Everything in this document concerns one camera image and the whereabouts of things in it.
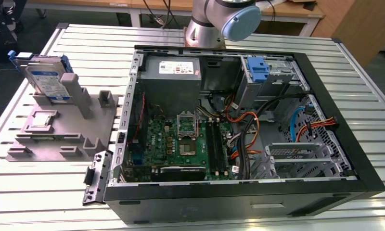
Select blue data wire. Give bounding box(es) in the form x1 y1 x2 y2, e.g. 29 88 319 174
287 105 314 144

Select orange red yellow power wire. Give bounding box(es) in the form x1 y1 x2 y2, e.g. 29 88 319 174
297 116 339 142

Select hard disk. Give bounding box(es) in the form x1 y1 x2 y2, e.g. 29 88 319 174
6 50 71 104

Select metal disk bay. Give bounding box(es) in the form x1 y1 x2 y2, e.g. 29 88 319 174
249 141 353 180

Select metal socket cover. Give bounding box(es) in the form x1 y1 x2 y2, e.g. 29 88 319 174
175 112 199 141

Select grey power supply unit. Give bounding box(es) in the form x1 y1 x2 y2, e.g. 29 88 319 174
137 55 202 116

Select green motherboard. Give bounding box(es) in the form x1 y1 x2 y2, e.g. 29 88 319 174
122 113 239 182

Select CPU socket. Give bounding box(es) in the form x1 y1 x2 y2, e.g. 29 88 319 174
178 141 201 158

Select black RAM slot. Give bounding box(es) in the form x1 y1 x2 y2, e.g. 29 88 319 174
206 117 221 176

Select metal drive cage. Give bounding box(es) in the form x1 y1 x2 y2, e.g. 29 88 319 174
235 55 310 113

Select black graphics card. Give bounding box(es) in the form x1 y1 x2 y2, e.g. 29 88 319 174
150 165 207 182

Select blue drive latch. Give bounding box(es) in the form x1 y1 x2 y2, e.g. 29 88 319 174
246 57 270 83

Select black PC case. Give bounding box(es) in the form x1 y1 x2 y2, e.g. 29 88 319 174
102 44 385 224

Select grey parts rack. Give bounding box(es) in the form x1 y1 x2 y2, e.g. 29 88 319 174
5 73 122 162

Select green RAM stick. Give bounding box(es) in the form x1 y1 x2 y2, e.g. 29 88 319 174
31 135 65 141

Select silver CPU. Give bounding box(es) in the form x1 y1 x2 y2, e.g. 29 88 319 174
31 113 51 127

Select power supply wire bundle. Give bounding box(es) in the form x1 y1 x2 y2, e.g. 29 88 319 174
197 92 245 121

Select thin multicolour wires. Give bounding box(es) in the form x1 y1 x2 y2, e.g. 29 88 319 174
147 103 166 119

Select red black twisted fan wire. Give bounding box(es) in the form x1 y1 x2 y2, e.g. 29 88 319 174
133 92 146 142

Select orange wire loop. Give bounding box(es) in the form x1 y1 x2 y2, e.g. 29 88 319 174
225 93 261 159

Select thick black cables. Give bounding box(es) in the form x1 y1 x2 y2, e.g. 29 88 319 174
237 93 310 180

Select wooden desk white frame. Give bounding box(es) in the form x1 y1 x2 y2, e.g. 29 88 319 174
26 0 326 37

